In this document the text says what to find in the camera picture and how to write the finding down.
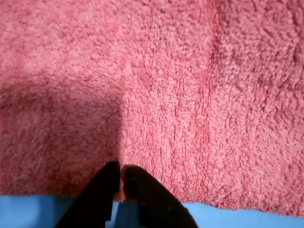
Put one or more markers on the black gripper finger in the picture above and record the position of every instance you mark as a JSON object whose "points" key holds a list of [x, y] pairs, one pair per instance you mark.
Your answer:
{"points": [[156, 206], [99, 199]]}

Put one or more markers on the orange terry towel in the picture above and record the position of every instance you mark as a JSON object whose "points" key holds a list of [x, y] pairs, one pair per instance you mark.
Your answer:
{"points": [[166, 95]]}

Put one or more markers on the grey table mat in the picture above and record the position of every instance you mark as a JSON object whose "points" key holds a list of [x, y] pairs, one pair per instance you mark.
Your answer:
{"points": [[23, 211]]}

